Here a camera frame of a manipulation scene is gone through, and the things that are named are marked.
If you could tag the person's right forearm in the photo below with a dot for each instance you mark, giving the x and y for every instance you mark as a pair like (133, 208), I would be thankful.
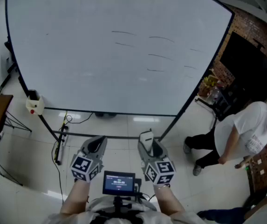
(168, 199)

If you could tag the person's white shirt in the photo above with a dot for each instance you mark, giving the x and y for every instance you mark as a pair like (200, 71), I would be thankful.
(161, 217)

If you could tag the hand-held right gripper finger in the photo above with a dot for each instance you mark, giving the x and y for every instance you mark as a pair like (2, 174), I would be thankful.
(164, 151)
(142, 154)

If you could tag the large black television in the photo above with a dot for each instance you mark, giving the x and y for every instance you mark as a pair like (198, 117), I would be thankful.
(245, 62)

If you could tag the small red round knob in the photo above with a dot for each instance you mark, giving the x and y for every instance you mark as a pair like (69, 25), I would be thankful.
(32, 111)

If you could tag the white board eraser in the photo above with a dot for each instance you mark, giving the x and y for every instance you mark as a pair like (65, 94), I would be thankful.
(146, 139)

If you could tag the cream marker holder box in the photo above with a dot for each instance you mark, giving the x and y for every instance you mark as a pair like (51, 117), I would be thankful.
(36, 105)

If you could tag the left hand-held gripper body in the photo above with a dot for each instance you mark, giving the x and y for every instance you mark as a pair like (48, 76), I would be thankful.
(82, 164)

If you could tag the white power strip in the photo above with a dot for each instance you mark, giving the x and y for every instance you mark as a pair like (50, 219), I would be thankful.
(63, 136)

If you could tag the clear plastic bottle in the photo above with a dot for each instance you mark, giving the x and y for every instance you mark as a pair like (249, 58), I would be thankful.
(213, 93)

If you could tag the person's left forearm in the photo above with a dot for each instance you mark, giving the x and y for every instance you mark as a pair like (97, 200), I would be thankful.
(75, 195)

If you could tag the open cardboard box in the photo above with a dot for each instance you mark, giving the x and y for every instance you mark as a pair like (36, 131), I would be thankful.
(204, 90)

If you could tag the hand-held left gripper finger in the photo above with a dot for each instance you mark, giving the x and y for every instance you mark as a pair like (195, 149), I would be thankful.
(84, 144)
(103, 148)

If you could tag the small black monitor screen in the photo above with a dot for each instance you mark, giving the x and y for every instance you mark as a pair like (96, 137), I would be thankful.
(118, 183)

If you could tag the black monitor mount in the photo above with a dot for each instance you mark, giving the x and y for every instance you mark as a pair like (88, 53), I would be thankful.
(120, 204)

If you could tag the black television stand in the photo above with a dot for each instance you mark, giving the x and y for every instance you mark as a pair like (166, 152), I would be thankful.
(226, 101)

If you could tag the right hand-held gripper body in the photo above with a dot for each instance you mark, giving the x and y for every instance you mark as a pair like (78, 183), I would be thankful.
(163, 168)

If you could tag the black box beside monitor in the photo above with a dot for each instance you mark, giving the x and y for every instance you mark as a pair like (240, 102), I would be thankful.
(139, 188)

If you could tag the large white whiteboard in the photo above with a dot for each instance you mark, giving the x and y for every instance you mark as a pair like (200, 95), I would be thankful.
(77, 55)

